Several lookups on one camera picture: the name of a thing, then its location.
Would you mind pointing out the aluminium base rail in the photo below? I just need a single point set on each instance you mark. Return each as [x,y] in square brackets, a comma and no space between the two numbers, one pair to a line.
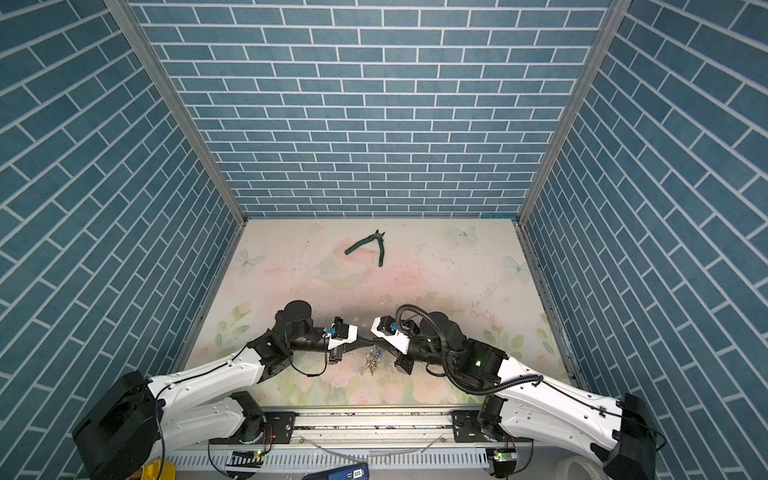
[226,422]

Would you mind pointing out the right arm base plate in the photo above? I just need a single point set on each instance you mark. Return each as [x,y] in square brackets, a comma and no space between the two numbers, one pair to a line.
[467,428]

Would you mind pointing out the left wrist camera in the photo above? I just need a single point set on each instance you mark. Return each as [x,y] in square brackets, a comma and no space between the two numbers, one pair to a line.
[340,333]

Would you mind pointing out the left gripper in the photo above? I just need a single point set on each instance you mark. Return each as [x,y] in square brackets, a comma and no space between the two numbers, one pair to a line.
[350,347]

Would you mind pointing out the blue device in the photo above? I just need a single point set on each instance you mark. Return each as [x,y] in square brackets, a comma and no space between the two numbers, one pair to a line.
[356,471]

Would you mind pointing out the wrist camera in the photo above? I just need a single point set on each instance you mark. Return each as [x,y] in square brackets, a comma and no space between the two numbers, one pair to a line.
[385,325]
[340,333]

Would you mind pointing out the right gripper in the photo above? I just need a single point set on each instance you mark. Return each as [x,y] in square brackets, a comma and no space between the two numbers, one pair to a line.
[403,364]

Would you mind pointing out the yellow tape roll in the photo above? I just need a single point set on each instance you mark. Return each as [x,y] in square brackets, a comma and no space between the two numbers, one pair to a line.
[158,470]

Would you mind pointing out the white tape roll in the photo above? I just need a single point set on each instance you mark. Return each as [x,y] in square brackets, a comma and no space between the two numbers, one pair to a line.
[577,468]

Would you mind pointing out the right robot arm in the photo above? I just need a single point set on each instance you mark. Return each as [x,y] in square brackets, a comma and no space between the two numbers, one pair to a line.
[620,434]

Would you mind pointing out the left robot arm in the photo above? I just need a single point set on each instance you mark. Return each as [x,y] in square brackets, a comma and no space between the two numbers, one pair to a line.
[130,424]

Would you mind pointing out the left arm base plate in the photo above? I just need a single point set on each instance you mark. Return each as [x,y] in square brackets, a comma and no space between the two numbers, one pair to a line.
[275,428]

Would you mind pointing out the white cable duct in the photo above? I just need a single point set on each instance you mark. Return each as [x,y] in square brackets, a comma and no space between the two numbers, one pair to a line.
[306,460]

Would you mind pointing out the green handled pliers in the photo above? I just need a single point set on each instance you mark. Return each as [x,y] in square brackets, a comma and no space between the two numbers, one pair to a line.
[378,238]

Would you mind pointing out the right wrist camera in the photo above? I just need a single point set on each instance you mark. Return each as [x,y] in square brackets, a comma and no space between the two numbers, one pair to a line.
[385,325]

